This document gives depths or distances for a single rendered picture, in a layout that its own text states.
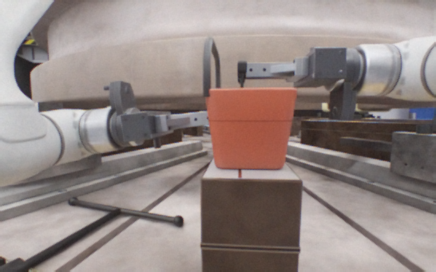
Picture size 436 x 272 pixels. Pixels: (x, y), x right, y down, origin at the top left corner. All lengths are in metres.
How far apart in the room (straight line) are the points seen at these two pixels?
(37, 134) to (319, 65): 0.44
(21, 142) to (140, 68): 0.85
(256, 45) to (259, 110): 0.75
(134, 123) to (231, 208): 0.21
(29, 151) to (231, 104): 0.30
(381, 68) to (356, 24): 1.00
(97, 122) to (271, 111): 0.31
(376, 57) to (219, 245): 0.38
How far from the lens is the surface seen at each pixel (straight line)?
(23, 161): 0.41
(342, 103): 0.44
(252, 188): 0.32
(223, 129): 0.34
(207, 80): 0.34
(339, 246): 0.96
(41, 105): 1.47
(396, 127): 2.53
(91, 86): 1.40
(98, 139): 0.47
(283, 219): 0.34
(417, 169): 1.42
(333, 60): 0.40
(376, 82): 0.46
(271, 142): 0.34
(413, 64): 0.46
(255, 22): 1.24
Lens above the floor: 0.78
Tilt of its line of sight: 6 degrees down
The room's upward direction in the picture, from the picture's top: straight up
